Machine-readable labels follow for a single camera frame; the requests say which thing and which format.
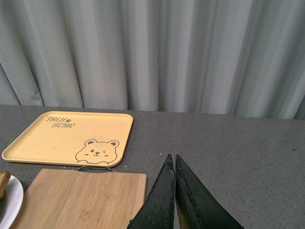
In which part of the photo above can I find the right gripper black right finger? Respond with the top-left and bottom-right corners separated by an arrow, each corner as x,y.
175,155 -> 243,229

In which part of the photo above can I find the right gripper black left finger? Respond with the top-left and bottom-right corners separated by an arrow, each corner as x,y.
127,154 -> 175,229

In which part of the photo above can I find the white plate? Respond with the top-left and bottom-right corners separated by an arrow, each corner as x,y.
0,175 -> 24,229

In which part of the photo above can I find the yellow bear tray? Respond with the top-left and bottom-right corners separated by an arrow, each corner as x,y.
2,111 -> 133,167

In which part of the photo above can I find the wooden cutting board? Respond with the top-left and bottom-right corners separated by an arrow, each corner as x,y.
11,169 -> 146,229

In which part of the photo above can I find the grey curtain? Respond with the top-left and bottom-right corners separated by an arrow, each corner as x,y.
0,0 -> 305,119

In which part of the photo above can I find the bottom bread slice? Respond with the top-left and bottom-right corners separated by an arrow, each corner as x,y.
0,171 -> 11,200

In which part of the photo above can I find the metal board handle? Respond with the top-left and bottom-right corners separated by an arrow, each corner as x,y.
76,166 -> 114,172

